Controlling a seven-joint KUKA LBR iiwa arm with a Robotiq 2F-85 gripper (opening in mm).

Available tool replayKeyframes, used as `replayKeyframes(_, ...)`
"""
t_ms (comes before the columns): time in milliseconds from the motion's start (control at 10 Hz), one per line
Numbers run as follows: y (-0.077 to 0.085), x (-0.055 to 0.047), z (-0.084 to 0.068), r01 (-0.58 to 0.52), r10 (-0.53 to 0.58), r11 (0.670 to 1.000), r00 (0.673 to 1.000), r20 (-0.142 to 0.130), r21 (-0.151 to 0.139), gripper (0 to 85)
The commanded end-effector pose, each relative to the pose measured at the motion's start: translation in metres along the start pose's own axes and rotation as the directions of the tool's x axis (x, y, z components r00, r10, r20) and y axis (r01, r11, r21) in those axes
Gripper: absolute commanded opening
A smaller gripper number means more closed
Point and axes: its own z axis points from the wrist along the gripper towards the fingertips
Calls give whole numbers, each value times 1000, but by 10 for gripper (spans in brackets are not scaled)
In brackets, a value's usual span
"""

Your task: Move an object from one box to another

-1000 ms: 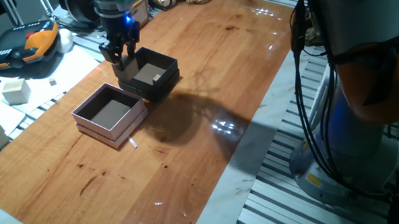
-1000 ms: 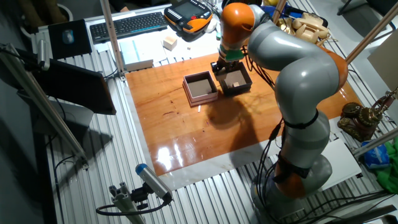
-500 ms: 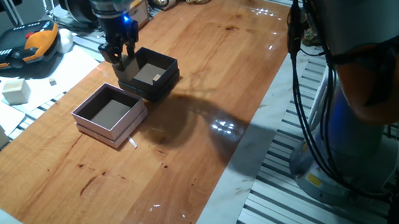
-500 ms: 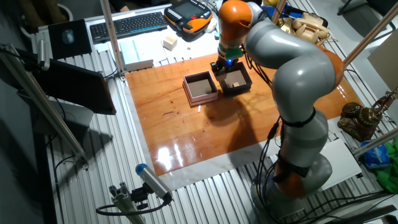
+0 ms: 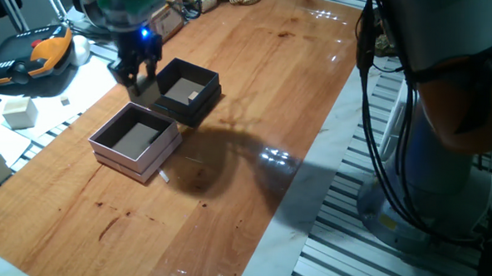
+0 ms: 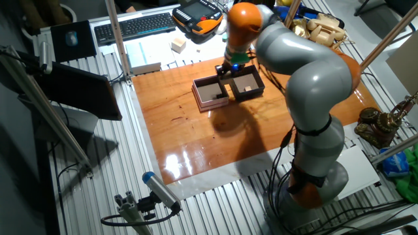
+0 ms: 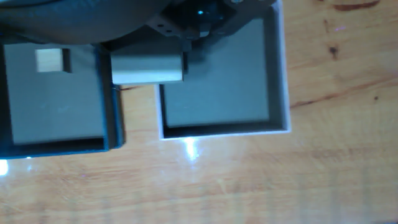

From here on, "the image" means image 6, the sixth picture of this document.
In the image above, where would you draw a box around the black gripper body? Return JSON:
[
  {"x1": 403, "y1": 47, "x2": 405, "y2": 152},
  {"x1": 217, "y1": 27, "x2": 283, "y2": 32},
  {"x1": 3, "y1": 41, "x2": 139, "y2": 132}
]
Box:
[{"x1": 216, "y1": 61, "x2": 246, "y2": 76}]

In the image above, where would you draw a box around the dark blue open box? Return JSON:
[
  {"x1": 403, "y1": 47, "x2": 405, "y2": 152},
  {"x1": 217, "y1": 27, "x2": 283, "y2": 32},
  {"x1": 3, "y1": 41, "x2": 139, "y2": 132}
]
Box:
[{"x1": 228, "y1": 64, "x2": 266, "y2": 102}]

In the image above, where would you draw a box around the pink open box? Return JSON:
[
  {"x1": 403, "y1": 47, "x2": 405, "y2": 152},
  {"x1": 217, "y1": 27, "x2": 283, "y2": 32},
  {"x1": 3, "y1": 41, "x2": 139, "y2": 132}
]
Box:
[{"x1": 191, "y1": 74, "x2": 231, "y2": 113}]

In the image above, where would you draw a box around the white round object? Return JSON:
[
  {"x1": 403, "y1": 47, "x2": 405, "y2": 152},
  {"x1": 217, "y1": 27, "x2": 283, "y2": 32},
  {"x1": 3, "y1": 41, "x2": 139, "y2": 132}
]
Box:
[{"x1": 214, "y1": 18, "x2": 229, "y2": 35}]

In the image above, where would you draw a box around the white closed box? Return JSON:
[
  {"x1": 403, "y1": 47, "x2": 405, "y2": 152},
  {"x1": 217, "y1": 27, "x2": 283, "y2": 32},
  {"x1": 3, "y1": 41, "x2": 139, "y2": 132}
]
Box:
[{"x1": 125, "y1": 41, "x2": 163, "y2": 76}]

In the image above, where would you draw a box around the crinkled gold object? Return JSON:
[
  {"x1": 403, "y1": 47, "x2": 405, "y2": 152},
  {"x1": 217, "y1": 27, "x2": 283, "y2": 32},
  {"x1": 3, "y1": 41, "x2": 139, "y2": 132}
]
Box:
[{"x1": 290, "y1": 18, "x2": 311, "y2": 39}]

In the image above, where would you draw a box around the blue plastic object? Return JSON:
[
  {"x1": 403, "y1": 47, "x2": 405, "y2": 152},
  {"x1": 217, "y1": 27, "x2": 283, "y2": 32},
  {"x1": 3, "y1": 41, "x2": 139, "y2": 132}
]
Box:
[{"x1": 273, "y1": 5, "x2": 314, "y2": 22}]

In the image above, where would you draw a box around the pale wooden cube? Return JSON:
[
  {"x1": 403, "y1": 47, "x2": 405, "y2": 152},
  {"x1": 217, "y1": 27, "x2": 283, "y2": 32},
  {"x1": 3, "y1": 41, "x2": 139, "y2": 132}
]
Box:
[{"x1": 170, "y1": 37, "x2": 187, "y2": 54}]

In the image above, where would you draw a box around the orange and black teach pendant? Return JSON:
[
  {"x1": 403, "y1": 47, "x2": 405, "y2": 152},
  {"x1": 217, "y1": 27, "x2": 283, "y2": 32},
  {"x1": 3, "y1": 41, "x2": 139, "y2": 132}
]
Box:
[{"x1": 172, "y1": 0, "x2": 225, "y2": 36}]

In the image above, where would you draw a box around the black keyboard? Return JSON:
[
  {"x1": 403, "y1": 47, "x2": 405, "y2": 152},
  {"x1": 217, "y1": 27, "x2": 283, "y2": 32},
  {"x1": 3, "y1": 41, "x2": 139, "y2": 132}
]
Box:
[{"x1": 93, "y1": 12, "x2": 177, "y2": 46}]

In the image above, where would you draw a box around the cream vintage telephone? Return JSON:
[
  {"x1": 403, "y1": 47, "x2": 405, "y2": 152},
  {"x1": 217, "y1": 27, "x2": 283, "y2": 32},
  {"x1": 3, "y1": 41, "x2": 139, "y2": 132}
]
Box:
[{"x1": 306, "y1": 12, "x2": 347, "y2": 46}]

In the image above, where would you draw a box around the black mouse pad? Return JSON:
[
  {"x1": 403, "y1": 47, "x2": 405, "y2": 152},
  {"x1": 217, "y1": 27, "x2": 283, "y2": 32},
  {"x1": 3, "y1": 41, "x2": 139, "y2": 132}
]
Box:
[{"x1": 50, "y1": 20, "x2": 98, "y2": 63}]

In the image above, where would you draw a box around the black monitor panel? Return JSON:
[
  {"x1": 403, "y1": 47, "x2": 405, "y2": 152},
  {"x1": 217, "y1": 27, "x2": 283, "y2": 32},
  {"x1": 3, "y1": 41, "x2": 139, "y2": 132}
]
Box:
[{"x1": 34, "y1": 61, "x2": 123, "y2": 121}]

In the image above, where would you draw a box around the antique brass telephone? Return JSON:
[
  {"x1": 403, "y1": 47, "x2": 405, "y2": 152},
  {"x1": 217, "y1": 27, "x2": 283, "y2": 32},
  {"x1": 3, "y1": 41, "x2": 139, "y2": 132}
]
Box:
[{"x1": 355, "y1": 93, "x2": 418, "y2": 150}]

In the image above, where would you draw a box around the blue grey computer mouse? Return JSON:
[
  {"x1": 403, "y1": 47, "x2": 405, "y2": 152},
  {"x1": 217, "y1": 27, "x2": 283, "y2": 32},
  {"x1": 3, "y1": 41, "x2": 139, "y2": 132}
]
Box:
[{"x1": 65, "y1": 30, "x2": 79, "y2": 47}]

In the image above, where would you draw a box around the white round bucket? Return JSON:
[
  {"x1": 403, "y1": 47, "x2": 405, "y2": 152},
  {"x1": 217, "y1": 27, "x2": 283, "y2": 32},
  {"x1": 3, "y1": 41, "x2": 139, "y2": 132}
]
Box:
[{"x1": 20, "y1": 2, "x2": 78, "y2": 33}]

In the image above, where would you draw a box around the black chair base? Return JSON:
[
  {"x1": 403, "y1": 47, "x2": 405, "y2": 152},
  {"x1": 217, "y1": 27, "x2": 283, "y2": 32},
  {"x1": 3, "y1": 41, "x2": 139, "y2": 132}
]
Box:
[{"x1": 354, "y1": 0, "x2": 418, "y2": 17}]

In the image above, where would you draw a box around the beige panel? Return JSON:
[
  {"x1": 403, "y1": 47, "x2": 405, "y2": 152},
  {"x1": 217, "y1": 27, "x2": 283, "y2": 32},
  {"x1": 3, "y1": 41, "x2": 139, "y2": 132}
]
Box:
[{"x1": 386, "y1": 32, "x2": 418, "y2": 95}]

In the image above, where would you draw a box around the blue wipes pack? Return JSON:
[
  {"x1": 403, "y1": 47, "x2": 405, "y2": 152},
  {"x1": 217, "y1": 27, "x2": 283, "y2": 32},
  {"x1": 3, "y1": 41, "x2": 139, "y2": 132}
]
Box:
[{"x1": 378, "y1": 147, "x2": 411, "y2": 179}]

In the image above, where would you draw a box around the green cloth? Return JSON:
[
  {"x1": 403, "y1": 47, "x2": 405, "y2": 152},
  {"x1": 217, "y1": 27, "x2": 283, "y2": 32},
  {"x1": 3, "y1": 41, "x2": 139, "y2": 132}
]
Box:
[{"x1": 393, "y1": 148, "x2": 418, "y2": 204}]

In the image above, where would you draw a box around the black flat bar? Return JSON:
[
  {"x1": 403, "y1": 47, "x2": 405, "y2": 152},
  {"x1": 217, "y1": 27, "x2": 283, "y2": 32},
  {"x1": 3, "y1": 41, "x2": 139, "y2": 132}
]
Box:
[{"x1": 339, "y1": 213, "x2": 418, "y2": 235}]

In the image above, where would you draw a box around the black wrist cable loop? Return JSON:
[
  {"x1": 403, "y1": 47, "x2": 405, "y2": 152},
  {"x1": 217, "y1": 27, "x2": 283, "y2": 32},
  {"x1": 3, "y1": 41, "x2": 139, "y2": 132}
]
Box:
[{"x1": 251, "y1": 48, "x2": 285, "y2": 95}]

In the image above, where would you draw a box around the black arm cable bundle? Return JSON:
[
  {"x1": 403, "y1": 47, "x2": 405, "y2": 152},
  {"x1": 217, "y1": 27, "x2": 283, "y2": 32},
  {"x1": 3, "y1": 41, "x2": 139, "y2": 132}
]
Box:
[{"x1": 267, "y1": 125, "x2": 298, "y2": 232}]

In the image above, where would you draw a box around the aluminium frame pole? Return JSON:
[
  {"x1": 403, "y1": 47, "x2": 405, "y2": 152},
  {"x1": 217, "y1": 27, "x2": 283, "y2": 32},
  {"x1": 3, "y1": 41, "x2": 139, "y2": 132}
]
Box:
[
  {"x1": 283, "y1": 0, "x2": 302, "y2": 29},
  {"x1": 0, "y1": 45, "x2": 94, "y2": 179},
  {"x1": 370, "y1": 133, "x2": 418, "y2": 166},
  {"x1": 361, "y1": 1, "x2": 418, "y2": 70},
  {"x1": 104, "y1": 0, "x2": 133, "y2": 86}
]

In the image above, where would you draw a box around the grey camera with blue end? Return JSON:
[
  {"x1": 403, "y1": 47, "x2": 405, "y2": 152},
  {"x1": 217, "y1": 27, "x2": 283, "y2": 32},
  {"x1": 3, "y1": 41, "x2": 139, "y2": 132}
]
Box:
[{"x1": 142, "y1": 171, "x2": 182, "y2": 213}]

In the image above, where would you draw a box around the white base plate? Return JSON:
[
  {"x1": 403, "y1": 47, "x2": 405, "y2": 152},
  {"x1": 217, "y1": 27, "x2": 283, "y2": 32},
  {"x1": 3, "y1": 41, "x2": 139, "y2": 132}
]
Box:
[{"x1": 336, "y1": 143, "x2": 381, "y2": 200}]

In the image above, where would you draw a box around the aluminium profile camera stand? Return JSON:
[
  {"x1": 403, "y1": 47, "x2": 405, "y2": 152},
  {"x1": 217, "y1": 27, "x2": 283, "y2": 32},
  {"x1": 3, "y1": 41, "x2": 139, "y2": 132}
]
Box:
[{"x1": 114, "y1": 191, "x2": 154, "y2": 235}]

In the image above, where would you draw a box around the black camera cable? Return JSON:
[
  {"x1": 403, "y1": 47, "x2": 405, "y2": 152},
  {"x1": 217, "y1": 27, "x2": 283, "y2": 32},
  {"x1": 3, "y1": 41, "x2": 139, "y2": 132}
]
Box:
[{"x1": 100, "y1": 208, "x2": 181, "y2": 227}]

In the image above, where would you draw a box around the silver camera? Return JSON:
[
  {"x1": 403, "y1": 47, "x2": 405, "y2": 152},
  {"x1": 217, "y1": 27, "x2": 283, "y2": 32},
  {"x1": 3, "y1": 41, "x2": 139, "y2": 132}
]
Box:
[{"x1": 39, "y1": 40, "x2": 53, "y2": 75}]

